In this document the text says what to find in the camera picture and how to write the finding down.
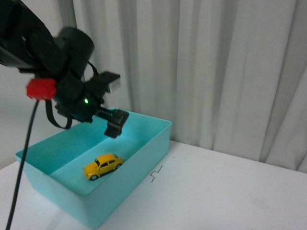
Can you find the red cable connector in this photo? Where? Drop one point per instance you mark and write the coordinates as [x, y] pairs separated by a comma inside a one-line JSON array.
[[41, 88]]

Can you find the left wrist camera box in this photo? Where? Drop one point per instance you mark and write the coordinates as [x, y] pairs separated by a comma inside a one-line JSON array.
[[108, 81]]

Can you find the white pleated curtain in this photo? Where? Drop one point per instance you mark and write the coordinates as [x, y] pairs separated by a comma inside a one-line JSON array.
[[231, 75]]

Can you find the turquoise plastic bin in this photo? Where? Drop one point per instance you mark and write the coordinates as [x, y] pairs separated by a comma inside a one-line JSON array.
[[54, 166]]

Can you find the yellow beetle toy car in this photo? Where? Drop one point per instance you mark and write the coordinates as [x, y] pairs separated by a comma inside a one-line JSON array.
[[102, 165]]

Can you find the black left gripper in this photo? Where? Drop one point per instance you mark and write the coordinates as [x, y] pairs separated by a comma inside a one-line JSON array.
[[82, 100]]

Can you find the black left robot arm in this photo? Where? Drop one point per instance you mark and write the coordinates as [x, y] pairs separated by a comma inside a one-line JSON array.
[[58, 64]]

